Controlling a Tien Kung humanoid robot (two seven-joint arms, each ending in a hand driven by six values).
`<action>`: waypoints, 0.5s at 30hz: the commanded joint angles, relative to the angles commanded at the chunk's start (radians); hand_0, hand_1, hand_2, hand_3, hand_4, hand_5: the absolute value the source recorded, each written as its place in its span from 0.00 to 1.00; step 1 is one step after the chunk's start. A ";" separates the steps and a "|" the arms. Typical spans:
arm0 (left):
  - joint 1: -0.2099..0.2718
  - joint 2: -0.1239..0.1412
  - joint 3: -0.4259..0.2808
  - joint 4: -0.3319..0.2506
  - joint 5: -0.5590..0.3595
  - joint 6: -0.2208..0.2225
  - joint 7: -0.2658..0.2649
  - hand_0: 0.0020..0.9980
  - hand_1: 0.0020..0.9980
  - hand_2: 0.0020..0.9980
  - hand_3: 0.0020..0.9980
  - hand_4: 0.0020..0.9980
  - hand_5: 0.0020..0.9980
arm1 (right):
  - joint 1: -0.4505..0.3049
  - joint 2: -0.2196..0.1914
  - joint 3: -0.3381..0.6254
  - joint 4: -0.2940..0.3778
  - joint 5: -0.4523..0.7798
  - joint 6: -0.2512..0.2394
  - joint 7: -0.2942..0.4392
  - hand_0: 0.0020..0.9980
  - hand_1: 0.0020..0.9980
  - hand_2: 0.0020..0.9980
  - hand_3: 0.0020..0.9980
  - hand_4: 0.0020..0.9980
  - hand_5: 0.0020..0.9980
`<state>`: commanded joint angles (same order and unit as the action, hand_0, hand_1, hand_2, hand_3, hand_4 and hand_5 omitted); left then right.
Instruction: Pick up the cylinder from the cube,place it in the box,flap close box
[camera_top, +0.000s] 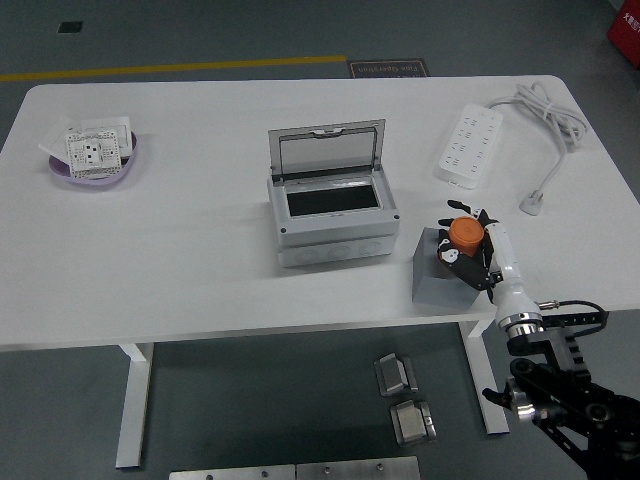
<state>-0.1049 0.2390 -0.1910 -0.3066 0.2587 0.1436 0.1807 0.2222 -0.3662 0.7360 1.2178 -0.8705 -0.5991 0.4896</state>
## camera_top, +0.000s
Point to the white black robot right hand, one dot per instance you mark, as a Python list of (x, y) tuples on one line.
[(505, 260)]

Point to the orange cylinder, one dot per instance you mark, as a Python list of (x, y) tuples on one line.
[(465, 235)]

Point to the grey electrical box clear lid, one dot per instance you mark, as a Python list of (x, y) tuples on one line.
[(335, 245)]

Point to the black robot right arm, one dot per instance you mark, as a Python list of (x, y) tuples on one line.
[(550, 345)]

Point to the grey cube with round hole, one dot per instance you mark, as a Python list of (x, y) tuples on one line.
[(435, 290)]

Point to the red box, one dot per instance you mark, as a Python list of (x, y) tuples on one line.
[(626, 27)]

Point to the white table leg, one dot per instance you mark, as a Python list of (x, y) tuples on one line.
[(481, 357), (132, 400)]

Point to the white power strip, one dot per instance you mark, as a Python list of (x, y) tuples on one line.
[(467, 145)]

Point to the small metal block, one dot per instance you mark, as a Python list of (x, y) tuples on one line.
[(392, 375), (412, 425)]

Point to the dark floor sign with lettering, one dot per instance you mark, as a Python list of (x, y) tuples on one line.
[(387, 68)]

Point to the grey metal plate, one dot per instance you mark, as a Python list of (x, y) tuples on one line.
[(230, 473)]

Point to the purple shallow bowl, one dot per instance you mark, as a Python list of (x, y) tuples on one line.
[(100, 181)]

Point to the white flat card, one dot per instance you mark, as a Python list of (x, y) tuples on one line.
[(50, 145)]

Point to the black floor hatch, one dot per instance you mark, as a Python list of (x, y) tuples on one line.
[(70, 27)]

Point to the white switch plate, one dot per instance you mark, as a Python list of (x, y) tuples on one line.
[(107, 122)]

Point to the white wall socket module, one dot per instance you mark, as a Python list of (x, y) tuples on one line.
[(90, 150)]

